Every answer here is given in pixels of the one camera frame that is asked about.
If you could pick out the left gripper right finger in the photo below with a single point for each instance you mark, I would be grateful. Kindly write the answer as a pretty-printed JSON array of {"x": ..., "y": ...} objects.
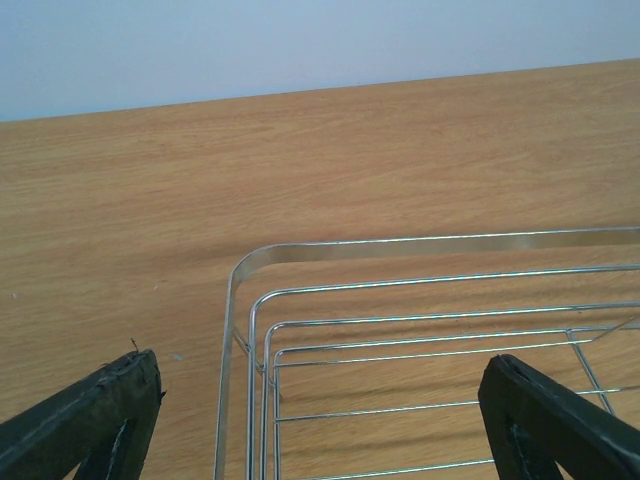
[{"x": 538, "y": 428}]

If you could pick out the chrome wire dish rack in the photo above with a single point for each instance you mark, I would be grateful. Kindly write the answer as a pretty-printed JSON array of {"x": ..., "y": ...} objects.
[{"x": 362, "y": 359}]

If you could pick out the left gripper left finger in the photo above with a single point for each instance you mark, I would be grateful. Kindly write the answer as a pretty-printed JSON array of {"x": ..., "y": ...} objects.
[{"x": 99, "y": 427}]

